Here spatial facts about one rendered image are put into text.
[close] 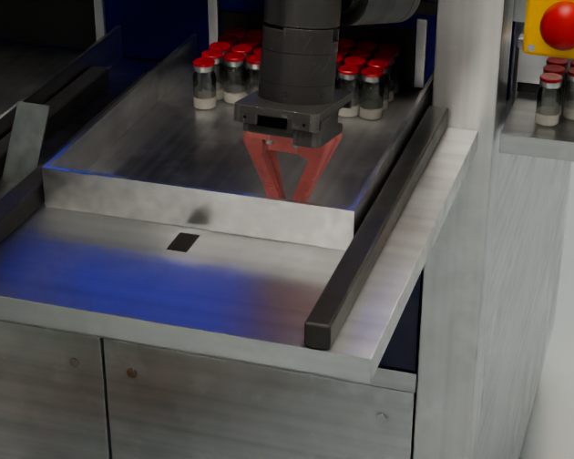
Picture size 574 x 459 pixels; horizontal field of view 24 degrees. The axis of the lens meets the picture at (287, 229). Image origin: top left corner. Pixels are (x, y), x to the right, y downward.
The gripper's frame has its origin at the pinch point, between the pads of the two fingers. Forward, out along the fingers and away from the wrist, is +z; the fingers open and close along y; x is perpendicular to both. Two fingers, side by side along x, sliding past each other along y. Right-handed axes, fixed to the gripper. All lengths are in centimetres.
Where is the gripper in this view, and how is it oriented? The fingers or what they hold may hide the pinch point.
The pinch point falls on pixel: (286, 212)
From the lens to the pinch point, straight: 102.8
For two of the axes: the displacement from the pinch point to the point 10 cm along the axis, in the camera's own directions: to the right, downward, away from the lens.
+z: -0.7, 9.5, 3.0
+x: -9.5, -1.6, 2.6
